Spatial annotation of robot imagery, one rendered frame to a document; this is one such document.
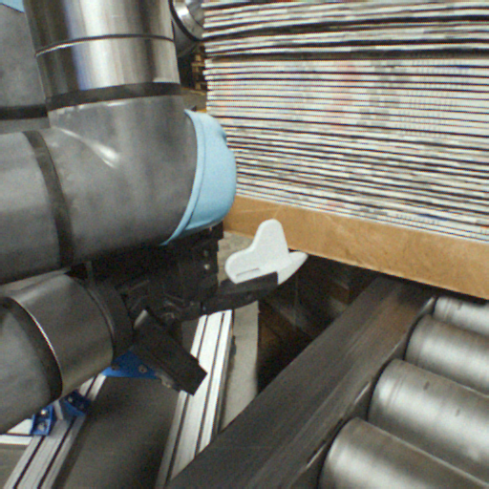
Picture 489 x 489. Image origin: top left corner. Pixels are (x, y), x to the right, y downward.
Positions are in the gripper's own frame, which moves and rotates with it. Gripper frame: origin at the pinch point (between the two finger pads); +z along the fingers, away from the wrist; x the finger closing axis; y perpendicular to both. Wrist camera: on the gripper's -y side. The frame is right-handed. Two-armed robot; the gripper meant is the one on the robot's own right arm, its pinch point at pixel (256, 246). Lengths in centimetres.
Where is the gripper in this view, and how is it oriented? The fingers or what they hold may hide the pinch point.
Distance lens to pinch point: 46.7
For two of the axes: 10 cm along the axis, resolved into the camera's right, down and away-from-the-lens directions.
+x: -7.8, -2.1, 5.8
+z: 6.2, -3.5, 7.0
